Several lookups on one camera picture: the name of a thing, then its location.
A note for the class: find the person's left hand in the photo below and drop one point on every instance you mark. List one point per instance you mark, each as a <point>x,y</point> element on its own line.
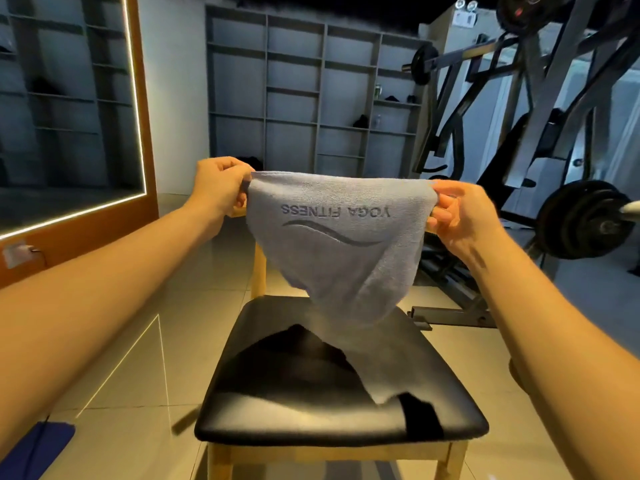
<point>215,187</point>

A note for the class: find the person's right hand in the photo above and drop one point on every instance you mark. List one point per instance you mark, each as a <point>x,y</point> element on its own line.
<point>467,219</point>

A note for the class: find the person's right thumb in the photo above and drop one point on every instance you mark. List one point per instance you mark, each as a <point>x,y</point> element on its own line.
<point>450,187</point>

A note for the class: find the person's left thumb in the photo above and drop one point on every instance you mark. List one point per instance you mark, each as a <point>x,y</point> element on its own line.
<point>235,165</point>

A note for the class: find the grey towel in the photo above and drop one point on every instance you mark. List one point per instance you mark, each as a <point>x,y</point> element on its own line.
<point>340,239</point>

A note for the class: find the person's right forearm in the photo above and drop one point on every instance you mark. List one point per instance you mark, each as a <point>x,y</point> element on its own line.
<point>565,354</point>

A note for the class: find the person's left forearm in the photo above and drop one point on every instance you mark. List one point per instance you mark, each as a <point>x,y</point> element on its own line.
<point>95,299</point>

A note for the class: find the black bag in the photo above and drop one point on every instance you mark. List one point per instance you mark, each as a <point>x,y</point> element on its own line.
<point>252,162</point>

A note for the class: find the grey shelf unit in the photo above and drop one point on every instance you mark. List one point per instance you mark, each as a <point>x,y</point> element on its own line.
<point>300,94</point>

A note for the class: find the black cloth item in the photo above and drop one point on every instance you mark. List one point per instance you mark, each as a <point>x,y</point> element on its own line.
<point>361,122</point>

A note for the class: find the black weight machine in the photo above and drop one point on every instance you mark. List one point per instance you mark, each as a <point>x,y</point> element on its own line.
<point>540,109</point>

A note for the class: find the small bottle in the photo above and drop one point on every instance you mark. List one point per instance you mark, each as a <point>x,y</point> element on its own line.
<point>377,91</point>

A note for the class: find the small black weight plate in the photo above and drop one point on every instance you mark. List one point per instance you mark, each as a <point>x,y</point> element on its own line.
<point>424,63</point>

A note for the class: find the large black weight plates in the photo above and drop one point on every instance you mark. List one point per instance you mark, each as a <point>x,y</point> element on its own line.
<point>582,219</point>

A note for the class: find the wood-framed lit mirror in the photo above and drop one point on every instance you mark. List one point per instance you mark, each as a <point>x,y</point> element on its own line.
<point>70,119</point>

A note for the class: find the white emergency light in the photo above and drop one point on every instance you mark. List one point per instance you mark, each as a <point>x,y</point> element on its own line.
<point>466,13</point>

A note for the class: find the wooden chair with black seat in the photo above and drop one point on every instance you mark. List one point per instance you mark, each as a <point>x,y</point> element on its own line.
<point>320,379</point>

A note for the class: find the white wall socket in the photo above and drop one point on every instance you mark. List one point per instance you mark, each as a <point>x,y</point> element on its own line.
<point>19,254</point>

